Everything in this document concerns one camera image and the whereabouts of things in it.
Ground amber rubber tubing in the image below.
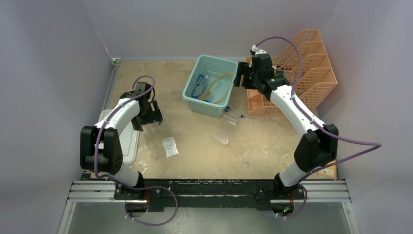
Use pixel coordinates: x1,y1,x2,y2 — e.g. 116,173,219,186
197,73,233,104

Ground blue safety glasses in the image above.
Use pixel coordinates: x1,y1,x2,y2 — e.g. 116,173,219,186
190,74,208,98

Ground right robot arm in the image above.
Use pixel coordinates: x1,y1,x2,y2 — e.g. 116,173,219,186
233,54,338,198

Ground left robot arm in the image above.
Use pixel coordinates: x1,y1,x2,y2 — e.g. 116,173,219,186
80,90,163,199

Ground white plastic bin lid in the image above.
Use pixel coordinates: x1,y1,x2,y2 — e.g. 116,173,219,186
105,108,140,165

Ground small white packet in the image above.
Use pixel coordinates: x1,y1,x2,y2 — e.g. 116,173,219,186
162,137,179,158

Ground clear plastic funnel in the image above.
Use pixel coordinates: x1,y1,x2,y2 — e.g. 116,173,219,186
151,125,169,161

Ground blue capped test tube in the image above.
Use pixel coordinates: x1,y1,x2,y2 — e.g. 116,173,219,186
225,106,245,118

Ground teal plastic bin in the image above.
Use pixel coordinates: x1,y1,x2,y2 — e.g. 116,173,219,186
182,55,238,117

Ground orange plastic file organizer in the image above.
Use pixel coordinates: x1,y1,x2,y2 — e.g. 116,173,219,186
245,29,338,117

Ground clear acrylic tube rack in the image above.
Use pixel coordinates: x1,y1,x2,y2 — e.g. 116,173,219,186
212,111,240,145

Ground yellow spiral notebook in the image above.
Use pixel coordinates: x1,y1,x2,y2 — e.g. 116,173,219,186
318,165,338,180

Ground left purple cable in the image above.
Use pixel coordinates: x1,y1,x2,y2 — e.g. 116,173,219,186
94,75,179,227

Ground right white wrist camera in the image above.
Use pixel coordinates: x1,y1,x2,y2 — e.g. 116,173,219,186
250,45,267,56

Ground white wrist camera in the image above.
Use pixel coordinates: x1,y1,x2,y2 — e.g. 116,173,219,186
133,81,152,95
250,45,267,56

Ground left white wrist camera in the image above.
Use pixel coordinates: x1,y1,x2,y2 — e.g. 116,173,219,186
133,81,152,95

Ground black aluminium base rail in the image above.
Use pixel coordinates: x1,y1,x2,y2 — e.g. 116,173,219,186
68,179,351,212

